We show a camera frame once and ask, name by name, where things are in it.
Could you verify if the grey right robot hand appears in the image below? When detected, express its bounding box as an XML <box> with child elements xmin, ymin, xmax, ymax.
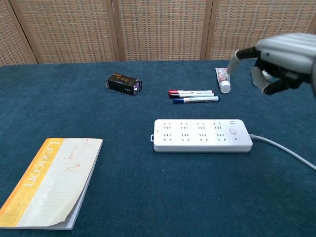
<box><xmin>227</xmin><ymin>32</ymin><xmax>316</xmax><ymax>96</ymax></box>

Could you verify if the white power strip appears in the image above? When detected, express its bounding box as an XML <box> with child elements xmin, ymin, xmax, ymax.
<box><xmin>150</xmin><ymin>118</ymin><xmax>254</xmax><ymax>153</ymax></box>

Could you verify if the white cap cream tube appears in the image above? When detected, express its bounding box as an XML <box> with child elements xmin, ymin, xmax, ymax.
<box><xmin>215</xmin><ymin>67</ymin><xmax>232</xmax><ymax>94</ymax></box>

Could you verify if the blue cap whiteboard marker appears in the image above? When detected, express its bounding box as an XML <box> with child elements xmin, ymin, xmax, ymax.
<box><xmin>172</xmin><ymin>96</ymin><xmax>220</xmax><ymax>104</ymax></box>

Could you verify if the black cap whiteboard marker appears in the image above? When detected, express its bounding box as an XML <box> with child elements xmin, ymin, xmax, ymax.
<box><xmin>169</xmin><ymin>92</ymin><xmax>215</xmax><ymax>99</ymax></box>

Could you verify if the red cap whiteboard marker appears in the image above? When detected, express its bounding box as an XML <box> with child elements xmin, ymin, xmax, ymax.
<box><xmin>168</xmin><ymin>89</ymin><xmax>214</xmax><ymax>95</ymax></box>

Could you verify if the woven rattan folding screen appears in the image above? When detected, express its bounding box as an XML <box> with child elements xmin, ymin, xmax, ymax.
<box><xmin>0</xmin><ymin>0</ymin><xmax>316</xmax><ymax>67</ymax></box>

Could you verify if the black rectangular carton box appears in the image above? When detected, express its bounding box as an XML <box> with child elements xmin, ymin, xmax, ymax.
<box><xmin>105</xmin><ymin>72</ymin><xmax>143</xmax><ymax>97</ymax></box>

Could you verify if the teal blue table cloth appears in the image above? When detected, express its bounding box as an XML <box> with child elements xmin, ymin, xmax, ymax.
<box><xmin>0</xmin><ymin>57</ymin><xmax>316</xmax><ymax>237</ymax></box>

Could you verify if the yellow white Lexicon notebook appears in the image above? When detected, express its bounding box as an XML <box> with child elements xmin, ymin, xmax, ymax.
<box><xmin>0</xmin><ymin>138</ymin><xmax>104</xmax><ymax>231</ymax></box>

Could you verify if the grey power strip cable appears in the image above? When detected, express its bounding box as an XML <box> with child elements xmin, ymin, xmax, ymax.
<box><xmin>249</xmin><ymin>133</ymin><xmax>316</xmax><ymax>171</ymax></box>

